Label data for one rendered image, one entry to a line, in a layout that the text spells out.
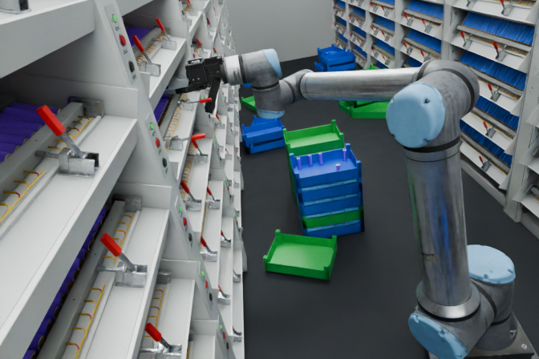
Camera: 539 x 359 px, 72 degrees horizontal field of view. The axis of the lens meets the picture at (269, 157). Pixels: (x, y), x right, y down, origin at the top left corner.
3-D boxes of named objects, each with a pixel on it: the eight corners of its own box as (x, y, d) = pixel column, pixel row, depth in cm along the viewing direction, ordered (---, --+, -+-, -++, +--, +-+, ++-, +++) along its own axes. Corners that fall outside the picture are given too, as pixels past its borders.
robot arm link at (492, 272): (521, 298, 110) (526, 254, 102) (493, 336, 102) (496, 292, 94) (469, 273, 122) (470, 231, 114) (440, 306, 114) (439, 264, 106)
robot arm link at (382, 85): (500, 49, 79) (297, 65, 133) (470, 68, 73) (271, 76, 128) (504, 100, 83) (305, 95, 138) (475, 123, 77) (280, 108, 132)
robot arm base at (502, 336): (500, 296, 123) (502, 274, 119) (529, 349, 107) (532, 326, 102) (439, 300, 127) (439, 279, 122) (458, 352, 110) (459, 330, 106)
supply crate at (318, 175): (350, 156, 188) (349, 143, 184) (362, 177, 170) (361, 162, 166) (291, 167, 188) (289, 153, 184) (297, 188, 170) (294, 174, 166)
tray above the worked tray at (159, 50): (184, 52, 125) (188, 9, 119) (148, 121, 72) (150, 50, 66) (122, 42, 122) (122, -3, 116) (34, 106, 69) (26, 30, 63)
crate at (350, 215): (352, 195, 199) (351, 183, 195) (363, 219, 181) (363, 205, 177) (297, 205, 199) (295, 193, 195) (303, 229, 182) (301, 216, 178)
